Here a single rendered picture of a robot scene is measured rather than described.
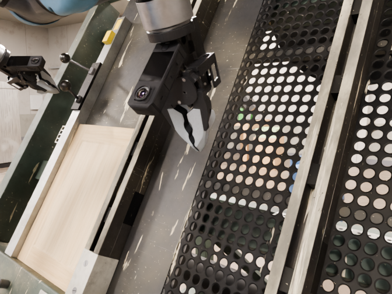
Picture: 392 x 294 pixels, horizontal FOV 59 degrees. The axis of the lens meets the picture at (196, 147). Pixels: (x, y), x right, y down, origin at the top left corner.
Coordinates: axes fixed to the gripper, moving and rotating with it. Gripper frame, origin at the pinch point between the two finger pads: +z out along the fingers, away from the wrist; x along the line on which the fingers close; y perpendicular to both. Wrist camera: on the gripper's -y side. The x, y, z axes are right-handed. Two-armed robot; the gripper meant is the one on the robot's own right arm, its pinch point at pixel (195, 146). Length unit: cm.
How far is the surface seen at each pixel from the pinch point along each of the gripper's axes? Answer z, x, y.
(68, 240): 34, 51, -4
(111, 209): 21.8, 31.2, 0.1
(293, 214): 13.6, -15.1, 1.4
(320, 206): 12.2, -19.3, 2.7
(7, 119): 191, 674, 295
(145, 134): 10.4, 28.4, 17.7
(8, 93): 144, 674, 325
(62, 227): 33, 57, -1
